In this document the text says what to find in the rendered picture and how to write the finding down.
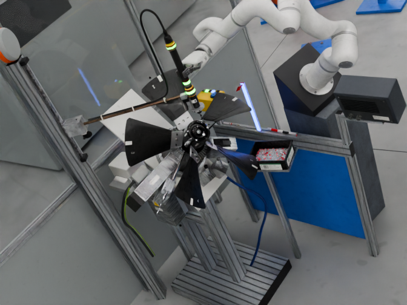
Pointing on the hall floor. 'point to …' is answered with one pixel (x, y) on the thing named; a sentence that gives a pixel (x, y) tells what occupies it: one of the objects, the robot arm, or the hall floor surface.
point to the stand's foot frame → (257, 280)
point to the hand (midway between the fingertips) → (182, 72)
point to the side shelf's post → (181, 241)
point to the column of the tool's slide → (88, 179)
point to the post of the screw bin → (282, 213)
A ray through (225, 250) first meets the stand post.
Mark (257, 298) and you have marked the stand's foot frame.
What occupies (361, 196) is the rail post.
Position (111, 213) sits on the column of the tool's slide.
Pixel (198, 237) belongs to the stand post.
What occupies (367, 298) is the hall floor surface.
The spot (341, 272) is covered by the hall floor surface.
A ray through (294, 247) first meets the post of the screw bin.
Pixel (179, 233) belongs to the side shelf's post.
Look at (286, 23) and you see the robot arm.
